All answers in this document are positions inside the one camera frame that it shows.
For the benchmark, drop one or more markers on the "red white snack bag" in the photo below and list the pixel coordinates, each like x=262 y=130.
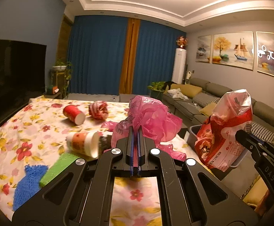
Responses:
x=216 y=145

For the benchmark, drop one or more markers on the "mustard yellow cushion far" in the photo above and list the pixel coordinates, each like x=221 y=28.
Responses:
x=188 y=90

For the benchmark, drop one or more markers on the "white standing air conditioner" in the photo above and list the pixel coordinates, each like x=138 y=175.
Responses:
x=179 y=65

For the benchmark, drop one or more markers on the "mustard yellow cushion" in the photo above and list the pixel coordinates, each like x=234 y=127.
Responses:
x=188 y=90
x=208 y=109

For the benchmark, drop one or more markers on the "crumpled red white wrapper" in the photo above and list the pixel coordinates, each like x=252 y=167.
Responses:
x=98 y=110

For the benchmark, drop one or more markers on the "tree and sailboat painting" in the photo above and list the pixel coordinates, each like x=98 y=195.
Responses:
x=234 y=49

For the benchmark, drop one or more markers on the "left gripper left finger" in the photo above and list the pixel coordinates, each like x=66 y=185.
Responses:
x=130 y=151

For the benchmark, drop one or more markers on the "small red paper cup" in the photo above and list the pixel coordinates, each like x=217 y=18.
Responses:
x=74 y=114

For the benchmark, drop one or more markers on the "black plastic bag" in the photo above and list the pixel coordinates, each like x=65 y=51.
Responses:
x=104 y=144

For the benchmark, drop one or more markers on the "orange white paper cup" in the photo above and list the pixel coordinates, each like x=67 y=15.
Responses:
x=84 y=143

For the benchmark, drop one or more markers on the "right framed painting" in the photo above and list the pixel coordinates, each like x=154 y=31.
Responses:
x=265 y=53

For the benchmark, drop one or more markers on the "green potted floor plant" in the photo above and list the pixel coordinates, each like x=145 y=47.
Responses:
x=157 y=90

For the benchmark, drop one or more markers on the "black flat television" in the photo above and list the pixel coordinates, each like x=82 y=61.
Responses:
x=22 y=74

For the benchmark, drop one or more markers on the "white bowl plant on stand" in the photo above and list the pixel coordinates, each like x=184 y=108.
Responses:
x=61 y=74

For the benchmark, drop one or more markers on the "small landscape painting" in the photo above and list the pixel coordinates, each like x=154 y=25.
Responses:
x=203 y=52

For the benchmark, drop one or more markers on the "patterned pillow near corner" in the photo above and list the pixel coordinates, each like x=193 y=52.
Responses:
x=259 y=131

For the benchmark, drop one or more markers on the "white clothes on sofa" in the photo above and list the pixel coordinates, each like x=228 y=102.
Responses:
x=176 y=93

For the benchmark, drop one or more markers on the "blue window curtain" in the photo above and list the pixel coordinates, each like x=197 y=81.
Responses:
x=113 y=55

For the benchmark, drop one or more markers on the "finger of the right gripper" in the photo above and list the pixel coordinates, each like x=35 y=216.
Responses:
x=247 y=140

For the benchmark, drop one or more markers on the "pink plastic bag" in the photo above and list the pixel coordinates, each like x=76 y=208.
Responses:
x=156 y=122

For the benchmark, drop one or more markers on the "green knitted cloth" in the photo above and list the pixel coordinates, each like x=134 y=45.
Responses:
x=60 y=165

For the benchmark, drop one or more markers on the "mustard yellow cushion front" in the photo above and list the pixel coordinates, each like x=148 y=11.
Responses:
x=208 y=109

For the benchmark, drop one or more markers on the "patterned black white pillow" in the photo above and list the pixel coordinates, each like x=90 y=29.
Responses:
x=203 y=99

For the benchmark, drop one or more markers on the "artificial flower bouquet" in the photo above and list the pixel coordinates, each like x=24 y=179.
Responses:
x=182 y=42

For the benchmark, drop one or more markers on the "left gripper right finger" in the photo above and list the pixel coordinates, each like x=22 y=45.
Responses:
x=142 y=153

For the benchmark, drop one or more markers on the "blue knitted cloth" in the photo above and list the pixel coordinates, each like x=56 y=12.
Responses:
x=28 y=185

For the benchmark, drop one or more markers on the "orange centre curtain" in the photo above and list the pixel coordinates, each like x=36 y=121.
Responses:
x=131 y=42

